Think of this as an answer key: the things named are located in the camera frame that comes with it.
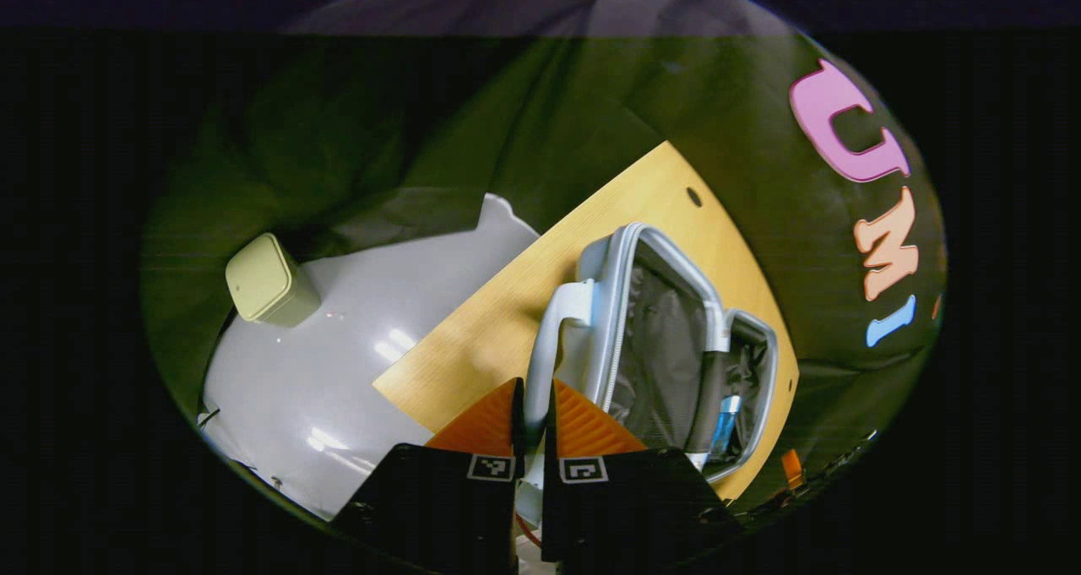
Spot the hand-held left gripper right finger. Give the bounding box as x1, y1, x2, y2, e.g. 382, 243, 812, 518
540, 379, 744, 569

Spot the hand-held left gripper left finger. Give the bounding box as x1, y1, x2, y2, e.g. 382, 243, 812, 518
329, 377, 526, 575

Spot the white teal tube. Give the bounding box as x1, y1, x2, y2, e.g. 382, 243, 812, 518
708, 393, 744, 462

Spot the pale green trash bin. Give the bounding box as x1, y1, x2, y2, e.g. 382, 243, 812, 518
225, 232, 323, 328

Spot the black backdrop cloth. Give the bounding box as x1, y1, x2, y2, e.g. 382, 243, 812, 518
139, 0, 948, 508

